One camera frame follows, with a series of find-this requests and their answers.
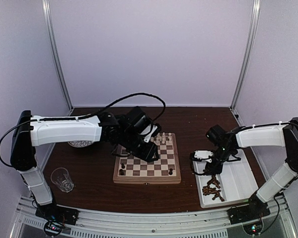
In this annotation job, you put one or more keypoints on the brown chess piece pile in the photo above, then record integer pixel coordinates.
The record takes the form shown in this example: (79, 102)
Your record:
(213, 189)

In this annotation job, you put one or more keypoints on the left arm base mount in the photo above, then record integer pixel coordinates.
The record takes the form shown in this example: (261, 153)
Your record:
(55, 213)

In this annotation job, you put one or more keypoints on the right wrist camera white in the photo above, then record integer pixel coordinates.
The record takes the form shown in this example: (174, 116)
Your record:
(202, 155)

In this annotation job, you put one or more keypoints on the left aluminium frame post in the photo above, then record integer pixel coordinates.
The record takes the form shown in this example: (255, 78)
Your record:
(55, 54)

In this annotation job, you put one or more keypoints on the right aluminium frame post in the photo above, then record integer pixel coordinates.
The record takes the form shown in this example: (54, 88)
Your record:
(254, 19)

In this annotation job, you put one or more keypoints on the white plastic compartment tray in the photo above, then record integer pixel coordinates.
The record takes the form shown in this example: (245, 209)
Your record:
(237, 182)

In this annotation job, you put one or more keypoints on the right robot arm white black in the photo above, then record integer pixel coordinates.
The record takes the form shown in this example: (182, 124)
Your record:
(280, 134)

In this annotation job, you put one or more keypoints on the wooden chess board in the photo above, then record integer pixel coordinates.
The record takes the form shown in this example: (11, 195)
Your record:
(138, 171)

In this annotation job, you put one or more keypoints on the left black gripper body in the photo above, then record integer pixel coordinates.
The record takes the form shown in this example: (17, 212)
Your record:
(130, 143)

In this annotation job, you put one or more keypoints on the clear drinking glass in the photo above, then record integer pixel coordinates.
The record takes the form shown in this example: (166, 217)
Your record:
(61, 178)

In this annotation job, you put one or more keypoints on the white chess pieces row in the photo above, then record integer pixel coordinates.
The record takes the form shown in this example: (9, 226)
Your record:
(163, 138)

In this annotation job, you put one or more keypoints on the front aluminium rail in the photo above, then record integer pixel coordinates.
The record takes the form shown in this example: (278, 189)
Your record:
(212, 223)

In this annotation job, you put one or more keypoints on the patterned ceramic plate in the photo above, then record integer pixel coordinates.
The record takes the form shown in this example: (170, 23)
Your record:
(80, 144)

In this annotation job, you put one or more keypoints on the aluminium frame post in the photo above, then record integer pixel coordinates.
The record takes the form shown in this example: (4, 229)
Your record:
(254, 19)
(55, 54)

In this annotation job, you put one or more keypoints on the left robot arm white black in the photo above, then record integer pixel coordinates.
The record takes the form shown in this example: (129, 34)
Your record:
(33, 131)

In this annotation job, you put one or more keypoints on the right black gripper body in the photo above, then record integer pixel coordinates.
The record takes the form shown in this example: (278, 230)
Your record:
(218, 168)

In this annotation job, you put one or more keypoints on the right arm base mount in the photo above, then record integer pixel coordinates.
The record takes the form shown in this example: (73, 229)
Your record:
(244, 214)

